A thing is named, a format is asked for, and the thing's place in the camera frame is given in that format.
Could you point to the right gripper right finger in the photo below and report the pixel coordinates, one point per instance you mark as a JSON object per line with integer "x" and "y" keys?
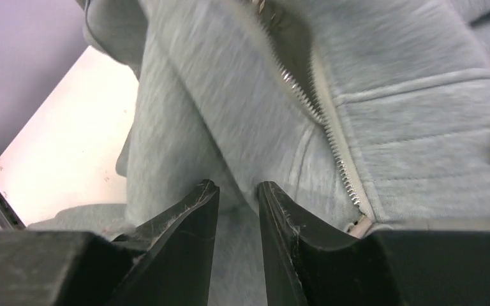
{"x": 309, "y": 262}

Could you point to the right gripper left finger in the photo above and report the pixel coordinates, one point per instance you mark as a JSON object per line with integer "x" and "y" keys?
{"x": 165, "y": 261}

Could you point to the grey zip-up jacket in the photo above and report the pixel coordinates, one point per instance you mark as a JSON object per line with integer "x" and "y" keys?
{"x": 372, "y": 115}

